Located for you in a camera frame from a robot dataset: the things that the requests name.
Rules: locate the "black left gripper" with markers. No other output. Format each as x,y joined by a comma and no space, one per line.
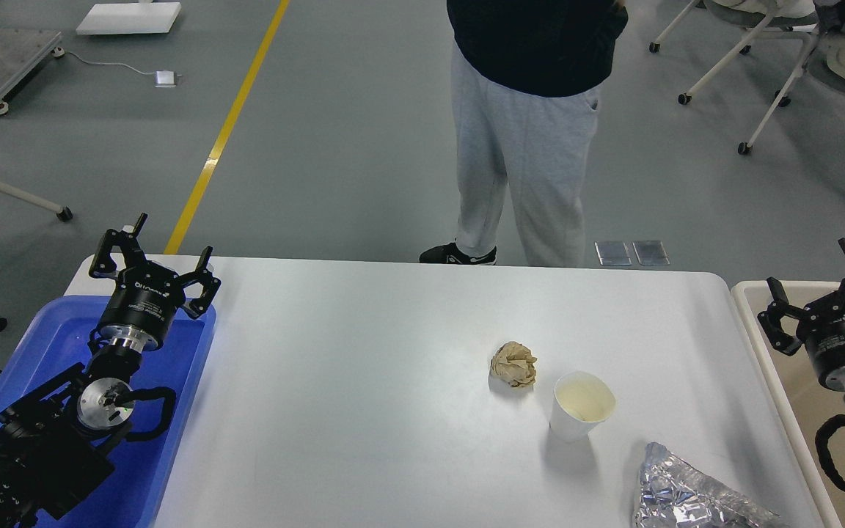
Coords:
147,297

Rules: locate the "white paper cup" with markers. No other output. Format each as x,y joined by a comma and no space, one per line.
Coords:
581,401

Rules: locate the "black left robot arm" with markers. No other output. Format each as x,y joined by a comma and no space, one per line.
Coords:
95,398

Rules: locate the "beige plastic bin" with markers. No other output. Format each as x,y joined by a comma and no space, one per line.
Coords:
802,403

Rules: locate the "right metal floor plate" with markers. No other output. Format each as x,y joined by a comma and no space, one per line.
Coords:
651,253

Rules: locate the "metal floor plate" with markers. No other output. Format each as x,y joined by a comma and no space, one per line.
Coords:
613,253
651,253

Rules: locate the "small white power adapter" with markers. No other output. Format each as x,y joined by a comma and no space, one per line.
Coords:
165,78

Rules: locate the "left metal floor plate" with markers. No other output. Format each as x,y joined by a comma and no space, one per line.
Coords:
613,253

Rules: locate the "crumpled silver foil bag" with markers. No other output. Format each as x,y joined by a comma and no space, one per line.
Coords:
674,493

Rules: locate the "white flat floor board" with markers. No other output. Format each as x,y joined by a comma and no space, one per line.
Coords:
130,18

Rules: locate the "crumpled brown paper ball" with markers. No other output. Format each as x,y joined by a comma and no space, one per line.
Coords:
514,364

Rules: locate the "person in grey pants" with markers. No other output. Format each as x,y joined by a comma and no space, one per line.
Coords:
525,82

